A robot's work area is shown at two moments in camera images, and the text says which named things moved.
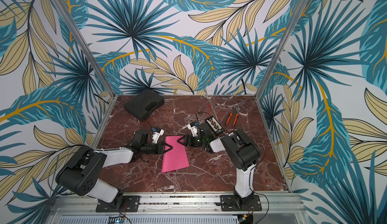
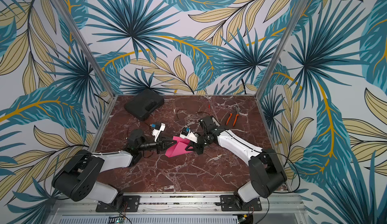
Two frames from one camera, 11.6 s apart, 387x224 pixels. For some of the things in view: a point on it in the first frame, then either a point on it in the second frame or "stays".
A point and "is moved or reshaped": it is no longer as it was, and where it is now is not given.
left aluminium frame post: (79, 39) stays
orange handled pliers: (237, 110) stays
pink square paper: (177, 157) is moved or reshaped
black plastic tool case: (141, 105) stays
